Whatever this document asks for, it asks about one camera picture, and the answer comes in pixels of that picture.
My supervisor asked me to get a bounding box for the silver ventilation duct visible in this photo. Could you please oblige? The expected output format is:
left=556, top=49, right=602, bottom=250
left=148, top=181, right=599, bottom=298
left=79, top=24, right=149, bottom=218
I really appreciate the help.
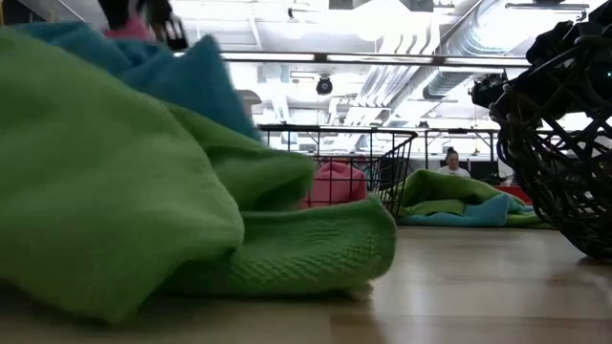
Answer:
left=422, top=0, right=527, bottom=101

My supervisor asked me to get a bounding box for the large green microfiber towel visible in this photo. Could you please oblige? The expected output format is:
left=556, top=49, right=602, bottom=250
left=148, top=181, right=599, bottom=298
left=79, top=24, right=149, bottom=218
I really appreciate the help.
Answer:
left=0, top=27, right=398, bottom=324

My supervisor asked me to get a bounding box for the black round ceiling spotlight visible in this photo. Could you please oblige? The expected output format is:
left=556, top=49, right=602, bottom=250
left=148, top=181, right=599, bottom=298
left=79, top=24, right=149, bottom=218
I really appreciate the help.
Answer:
left=315, top=75, right=335, bottom=97

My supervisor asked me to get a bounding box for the black monitor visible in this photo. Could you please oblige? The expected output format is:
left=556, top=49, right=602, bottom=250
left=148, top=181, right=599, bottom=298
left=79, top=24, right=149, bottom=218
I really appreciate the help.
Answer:
left=470, top=160, right=501, bottom=183

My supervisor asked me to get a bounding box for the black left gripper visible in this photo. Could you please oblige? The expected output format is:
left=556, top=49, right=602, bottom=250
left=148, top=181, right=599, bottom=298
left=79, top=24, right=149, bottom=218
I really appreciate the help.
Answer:
left=97, top=0, right=190, bottom=52

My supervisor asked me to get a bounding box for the black ceiling spotlight cluster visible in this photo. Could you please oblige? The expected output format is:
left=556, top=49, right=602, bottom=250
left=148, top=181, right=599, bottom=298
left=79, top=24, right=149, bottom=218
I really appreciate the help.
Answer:
left=469, top=72, right=509, bottom=109

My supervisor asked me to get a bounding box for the blue microfiber towel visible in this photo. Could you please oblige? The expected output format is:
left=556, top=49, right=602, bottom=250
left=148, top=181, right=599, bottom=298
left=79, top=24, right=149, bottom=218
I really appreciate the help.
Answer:
left=398, top=192, right=536, bottom=227
left=13, top=21, right=262, bottom=142

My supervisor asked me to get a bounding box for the clear spray bottle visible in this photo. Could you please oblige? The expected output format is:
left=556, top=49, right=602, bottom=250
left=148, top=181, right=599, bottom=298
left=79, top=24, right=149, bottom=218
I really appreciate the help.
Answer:
left=236, top=89, right=263, bottom=120

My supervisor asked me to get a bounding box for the dark woven basket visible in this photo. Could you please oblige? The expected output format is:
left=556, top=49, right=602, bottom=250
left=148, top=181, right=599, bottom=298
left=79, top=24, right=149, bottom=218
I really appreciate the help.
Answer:
left=489, top=28, right=612, bottom=262

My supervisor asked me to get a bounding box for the black metal table frame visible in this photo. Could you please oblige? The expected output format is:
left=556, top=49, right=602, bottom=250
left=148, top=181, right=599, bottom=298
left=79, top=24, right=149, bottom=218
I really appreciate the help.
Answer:
left=418, top=127, right=501, bottom=171

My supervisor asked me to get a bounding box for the long overhead light rail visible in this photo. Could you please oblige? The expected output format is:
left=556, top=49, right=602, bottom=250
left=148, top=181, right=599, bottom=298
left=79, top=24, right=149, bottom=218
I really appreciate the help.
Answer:
left=174, top=50, right=532, bottom=68

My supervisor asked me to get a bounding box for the person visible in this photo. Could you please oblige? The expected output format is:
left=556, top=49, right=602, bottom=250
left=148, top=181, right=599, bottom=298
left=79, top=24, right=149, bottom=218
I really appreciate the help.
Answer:
left=437, top=146, right=472, bottom=180

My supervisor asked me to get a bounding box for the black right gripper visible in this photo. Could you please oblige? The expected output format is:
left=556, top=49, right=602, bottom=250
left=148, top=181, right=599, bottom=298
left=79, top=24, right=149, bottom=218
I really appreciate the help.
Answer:
left=496, top=64, right=582, bottom=121

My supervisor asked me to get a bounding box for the black wire basket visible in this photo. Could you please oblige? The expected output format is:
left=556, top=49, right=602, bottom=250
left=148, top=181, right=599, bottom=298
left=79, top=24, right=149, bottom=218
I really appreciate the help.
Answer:
left=257, top=124, right=419, bottom=220

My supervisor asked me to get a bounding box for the red bin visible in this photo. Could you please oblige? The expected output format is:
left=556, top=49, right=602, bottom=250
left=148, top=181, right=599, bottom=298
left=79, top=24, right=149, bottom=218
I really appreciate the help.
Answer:
left=494, top=184, right=534, bottom=205

